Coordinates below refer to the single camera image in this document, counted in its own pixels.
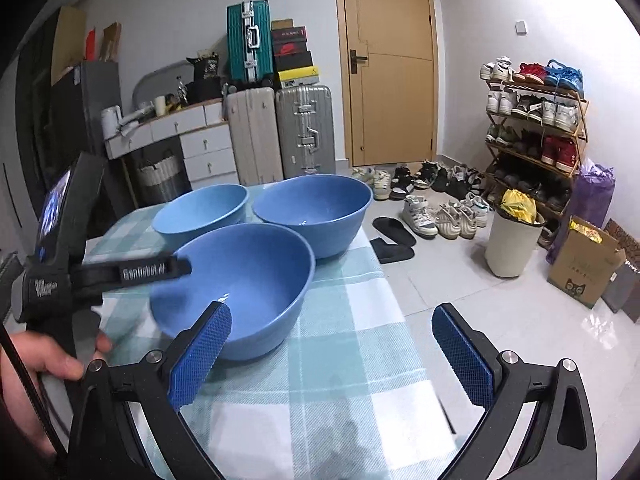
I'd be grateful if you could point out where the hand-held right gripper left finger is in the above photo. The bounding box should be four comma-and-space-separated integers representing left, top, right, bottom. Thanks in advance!
67, 301, 233, 480

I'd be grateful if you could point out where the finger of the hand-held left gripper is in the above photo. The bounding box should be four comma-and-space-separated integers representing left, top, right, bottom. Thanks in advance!
70, 255, 193, 306

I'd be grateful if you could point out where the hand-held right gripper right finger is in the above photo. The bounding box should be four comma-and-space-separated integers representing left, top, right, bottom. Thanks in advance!
432, 304, 596, 480

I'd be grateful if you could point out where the blue bowl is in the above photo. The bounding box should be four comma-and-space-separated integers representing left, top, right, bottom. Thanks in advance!
251, 174, 373, 260
151, 183, 249, 251
150, 223, 315, 362

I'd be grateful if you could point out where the person's left hand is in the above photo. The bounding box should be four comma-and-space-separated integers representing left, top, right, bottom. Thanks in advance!
5, 331, 113, 411

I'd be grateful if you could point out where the woven basket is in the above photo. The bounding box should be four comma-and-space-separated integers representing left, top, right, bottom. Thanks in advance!
135, 155, 182, 201

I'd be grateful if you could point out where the white trash bin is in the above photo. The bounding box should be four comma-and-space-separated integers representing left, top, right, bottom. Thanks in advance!
484, 189, 547, 278

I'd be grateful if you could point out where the black slipper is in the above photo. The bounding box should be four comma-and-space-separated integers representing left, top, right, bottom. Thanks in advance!
372, 217, 416, 247
370, 239, 416, 265

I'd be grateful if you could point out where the teal checked tablecloth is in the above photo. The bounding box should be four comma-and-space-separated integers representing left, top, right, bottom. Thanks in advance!
82, 182, 466, 480

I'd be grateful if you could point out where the scattered shoes group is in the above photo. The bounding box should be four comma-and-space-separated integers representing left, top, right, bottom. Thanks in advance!
350, 160, 493, 240

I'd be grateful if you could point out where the cardboard box with cat print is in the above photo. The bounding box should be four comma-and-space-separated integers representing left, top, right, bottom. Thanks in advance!
546, 216, 627, 309

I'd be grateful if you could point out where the white dresser with drawers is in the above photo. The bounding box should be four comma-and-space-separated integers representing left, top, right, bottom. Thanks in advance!
104, 101, 240, 186

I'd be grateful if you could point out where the grey paper bag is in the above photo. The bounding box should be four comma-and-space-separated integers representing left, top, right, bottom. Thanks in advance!
602, 260, 640, 323

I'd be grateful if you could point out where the grey fridge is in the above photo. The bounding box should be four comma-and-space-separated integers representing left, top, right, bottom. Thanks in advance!
75, 60, 124, 211

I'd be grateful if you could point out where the beige suitcase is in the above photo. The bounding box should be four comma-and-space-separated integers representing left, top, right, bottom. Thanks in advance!
223, 86, 283, 187

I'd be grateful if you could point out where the oval mirror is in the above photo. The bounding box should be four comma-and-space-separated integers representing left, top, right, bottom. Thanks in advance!
132, 60, 201, 111

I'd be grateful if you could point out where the brown patterned bag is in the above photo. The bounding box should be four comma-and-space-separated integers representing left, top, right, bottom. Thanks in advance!
605, 218, 640, 266

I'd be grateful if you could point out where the purple plastic bag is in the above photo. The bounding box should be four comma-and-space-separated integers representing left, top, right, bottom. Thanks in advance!
546, 157, 616, 266

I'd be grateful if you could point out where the black printed bag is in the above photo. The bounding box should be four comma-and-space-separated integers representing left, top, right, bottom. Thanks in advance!
186, 51, 223, 103

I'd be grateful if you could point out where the silver suitcase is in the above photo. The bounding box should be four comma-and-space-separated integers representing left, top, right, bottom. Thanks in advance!
274, 85, 337, 179

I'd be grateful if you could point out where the flat brown cardboard box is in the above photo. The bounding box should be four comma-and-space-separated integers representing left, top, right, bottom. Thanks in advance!
102, 22, 122, 63

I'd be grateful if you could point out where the tall cardboard sheet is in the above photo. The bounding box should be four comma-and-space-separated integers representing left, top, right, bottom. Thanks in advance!
51, 6, 87, 86

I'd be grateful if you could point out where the teal suitcase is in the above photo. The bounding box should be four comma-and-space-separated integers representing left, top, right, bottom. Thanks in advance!
226, 1, 273, 85

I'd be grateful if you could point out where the wooden shoe rack with shoes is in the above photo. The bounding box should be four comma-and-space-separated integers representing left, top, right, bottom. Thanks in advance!
480, 57, 586, 211

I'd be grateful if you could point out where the plain black shoe box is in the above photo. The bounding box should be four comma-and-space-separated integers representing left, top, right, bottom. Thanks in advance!
275, 51, 313, 72

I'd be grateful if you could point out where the wooden door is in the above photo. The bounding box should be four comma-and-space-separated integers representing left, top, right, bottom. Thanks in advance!
334, 0, 441, 167

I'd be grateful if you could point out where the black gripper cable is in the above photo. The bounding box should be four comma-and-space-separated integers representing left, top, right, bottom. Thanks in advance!
0, 327, 68, 458

